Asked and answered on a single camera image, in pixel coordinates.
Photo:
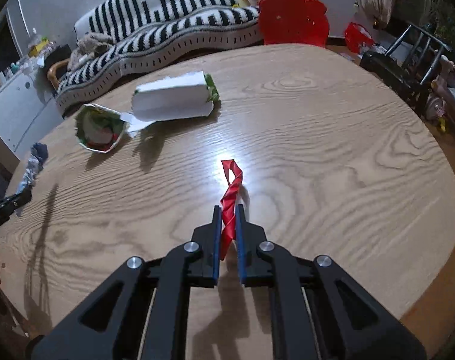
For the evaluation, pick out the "red plastic bag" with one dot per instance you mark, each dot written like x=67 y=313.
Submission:
x=358 y=38

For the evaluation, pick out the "black white striped blanket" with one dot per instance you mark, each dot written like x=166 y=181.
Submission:
x=156 y=41

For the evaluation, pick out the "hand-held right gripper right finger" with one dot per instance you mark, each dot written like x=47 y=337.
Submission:
x=240 y=247

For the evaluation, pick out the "green yellow snack bag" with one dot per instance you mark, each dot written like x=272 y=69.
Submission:
x=98 y=131

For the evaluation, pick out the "black metal chair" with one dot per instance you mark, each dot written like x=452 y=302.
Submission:
x=396 y=69

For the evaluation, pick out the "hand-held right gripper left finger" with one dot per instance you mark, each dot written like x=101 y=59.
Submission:
x=215 y=247

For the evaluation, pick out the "brown plush cloth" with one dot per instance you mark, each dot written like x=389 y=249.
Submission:
x=90 y=47

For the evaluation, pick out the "green wrapper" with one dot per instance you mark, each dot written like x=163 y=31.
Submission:
x=212 y=88

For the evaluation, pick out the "long white carton box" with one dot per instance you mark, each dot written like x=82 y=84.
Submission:
x=171 y=99

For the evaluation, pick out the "red ribbon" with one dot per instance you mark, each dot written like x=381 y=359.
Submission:
x=231 y=198

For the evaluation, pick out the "yellow box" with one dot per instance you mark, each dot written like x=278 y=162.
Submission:
x=38 y=47

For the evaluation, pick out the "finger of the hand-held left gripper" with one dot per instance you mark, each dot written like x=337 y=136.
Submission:
x=13 y=201

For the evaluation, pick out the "black box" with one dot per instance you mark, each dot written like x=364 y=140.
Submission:
x=59 y=54

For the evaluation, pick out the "small blue wrapper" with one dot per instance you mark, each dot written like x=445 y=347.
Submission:
x=34 y=161

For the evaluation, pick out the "wooden frame sofa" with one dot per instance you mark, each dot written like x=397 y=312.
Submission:
x=54 y=72

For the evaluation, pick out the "white cabinet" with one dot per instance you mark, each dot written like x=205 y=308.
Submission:
x=17 y=108

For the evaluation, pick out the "pink toy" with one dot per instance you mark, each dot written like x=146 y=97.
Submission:
x=449 y=93

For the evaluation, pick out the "red plastic chair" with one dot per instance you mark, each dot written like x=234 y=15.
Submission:
x=293 y=22

